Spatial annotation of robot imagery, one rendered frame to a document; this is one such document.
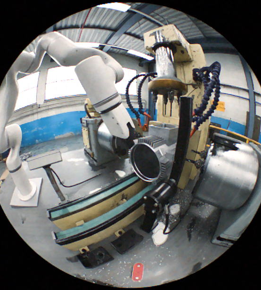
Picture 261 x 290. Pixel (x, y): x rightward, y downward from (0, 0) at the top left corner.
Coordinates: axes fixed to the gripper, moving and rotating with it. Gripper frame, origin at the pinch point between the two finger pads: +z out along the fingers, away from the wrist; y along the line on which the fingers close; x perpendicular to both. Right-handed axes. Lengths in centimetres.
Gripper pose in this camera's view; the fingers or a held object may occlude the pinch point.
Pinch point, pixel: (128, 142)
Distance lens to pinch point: 37.2
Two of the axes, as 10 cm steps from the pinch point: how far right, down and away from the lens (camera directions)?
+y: 6.7, 2.6, -7.0
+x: 6.4, -6.7, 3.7
